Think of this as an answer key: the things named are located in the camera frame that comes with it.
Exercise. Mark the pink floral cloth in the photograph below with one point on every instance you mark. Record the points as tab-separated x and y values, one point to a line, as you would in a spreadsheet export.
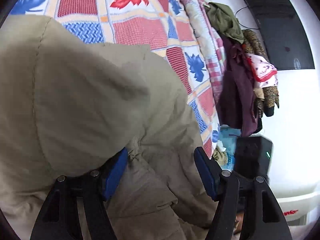
264	73

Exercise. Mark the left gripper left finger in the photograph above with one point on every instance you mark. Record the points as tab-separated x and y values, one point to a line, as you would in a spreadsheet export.
58	217

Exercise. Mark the olive green garment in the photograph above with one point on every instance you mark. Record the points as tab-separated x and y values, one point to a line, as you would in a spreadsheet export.
223	20

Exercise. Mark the pink floral blanket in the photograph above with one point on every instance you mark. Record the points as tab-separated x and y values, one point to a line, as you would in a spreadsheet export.
211	44

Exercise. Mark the white storage box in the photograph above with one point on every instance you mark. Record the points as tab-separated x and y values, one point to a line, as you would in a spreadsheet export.
302	209

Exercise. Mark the black device with green light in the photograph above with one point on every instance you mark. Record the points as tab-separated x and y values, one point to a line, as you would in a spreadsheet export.
252	157

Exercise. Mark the olive green puffer jacket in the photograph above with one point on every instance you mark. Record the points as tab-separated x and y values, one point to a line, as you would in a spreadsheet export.
67	107

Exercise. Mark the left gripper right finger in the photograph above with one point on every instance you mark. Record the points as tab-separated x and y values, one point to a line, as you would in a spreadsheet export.
263	217

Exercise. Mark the leaf patterned patchwork quilt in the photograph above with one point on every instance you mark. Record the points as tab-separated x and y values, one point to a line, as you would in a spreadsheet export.
162	24

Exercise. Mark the leopard print garment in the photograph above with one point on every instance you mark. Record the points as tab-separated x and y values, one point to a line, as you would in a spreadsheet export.
267	98

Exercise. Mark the dark maroon garment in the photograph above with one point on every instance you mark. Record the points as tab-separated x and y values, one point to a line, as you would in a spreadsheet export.
236	105

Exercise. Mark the black wall television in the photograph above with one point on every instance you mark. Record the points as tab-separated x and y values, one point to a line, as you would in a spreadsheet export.
283	34

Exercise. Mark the blue printed bag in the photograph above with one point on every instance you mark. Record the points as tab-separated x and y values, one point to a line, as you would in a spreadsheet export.
225	147

